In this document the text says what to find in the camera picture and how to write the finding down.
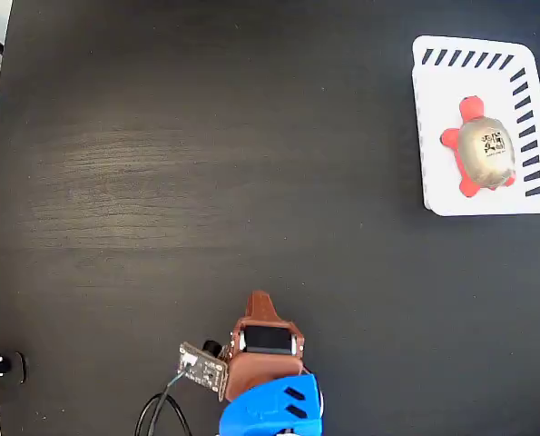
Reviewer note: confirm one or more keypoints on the brown gripper with servo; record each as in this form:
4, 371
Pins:
264, 365

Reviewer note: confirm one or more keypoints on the red turtle toy gold shell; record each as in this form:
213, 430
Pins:
485, 150

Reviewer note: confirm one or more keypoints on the white plastic basket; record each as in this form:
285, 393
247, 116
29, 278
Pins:
437, 91

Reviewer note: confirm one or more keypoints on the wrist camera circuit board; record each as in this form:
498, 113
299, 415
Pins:
203, 370

